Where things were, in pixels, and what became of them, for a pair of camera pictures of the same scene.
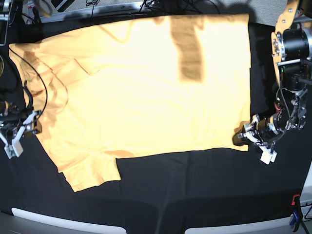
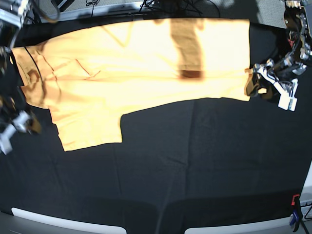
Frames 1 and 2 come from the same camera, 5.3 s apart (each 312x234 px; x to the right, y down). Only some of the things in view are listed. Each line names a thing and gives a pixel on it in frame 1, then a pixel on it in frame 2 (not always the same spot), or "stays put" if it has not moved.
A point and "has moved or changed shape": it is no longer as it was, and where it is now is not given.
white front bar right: x=281 y=225 stays put
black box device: x=62 y=5 stays put
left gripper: x=19 y=122 stays put
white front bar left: x=81 y=225 stays put
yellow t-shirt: x=102 y=90 has moved or changed shape
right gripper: x=267 y=127 to x=284 y=73
